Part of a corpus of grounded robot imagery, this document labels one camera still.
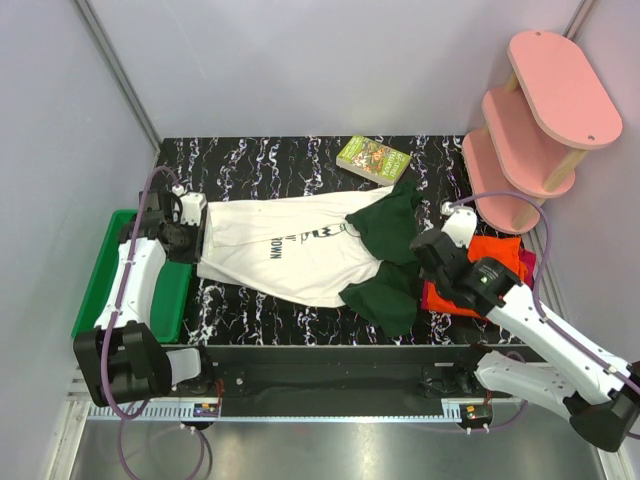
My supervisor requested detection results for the white and green t-shirt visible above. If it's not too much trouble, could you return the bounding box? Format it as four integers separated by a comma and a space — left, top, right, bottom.
197, 182, 423, 337

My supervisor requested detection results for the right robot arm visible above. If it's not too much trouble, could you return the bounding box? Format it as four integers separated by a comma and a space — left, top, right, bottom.
410, 229, 639, 452

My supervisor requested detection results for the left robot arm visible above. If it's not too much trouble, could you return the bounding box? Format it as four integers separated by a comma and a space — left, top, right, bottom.
73, 188, 216, 407

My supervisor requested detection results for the green plastic tray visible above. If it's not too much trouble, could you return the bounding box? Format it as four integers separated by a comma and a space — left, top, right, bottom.
71, 210, 192, 344

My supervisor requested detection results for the orange folded t-shirt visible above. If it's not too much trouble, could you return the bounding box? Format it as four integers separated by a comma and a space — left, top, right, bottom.
421, 235, 533, 318

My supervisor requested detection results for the magenta folded t-shirt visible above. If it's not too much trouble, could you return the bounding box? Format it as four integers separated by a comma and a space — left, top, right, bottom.
421, 247, 537, 318

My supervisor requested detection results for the green paperback book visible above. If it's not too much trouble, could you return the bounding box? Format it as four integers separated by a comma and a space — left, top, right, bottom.
336, 135, 411, 186

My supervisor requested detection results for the pink three-tier shelf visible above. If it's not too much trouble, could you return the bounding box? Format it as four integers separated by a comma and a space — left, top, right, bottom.
462, 30, 623, 235

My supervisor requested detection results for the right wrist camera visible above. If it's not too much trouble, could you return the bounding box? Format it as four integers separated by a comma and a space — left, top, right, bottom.
441, 202, 477, 249

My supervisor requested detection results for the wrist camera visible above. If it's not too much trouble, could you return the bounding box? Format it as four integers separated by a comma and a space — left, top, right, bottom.
171, 185, 207, 227
441, 202, 477, 249

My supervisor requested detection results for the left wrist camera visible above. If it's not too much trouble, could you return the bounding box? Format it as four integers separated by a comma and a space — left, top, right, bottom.
171, 185, 207, 227

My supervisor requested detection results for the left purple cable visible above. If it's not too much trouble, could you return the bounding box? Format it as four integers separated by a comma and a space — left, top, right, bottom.
99, 165, 214, 479

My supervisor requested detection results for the purple cable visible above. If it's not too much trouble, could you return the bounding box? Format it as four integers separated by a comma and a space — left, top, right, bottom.
99, 165, 214, 479
449, 192, 640, 441

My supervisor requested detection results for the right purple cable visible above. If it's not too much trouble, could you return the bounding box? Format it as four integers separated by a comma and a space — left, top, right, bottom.
449, 192, 640, 441

